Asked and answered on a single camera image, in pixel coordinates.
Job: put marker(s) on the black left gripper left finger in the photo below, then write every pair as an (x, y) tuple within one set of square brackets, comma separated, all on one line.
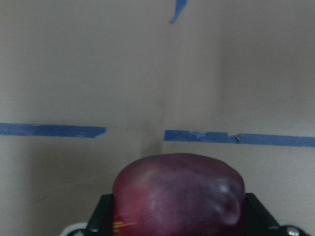
[(101, 221)]

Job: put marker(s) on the dark red apple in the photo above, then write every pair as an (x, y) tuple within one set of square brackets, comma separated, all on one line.
[(177, 194)]

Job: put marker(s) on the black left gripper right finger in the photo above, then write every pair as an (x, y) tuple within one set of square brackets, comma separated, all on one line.
[(257, 220)]

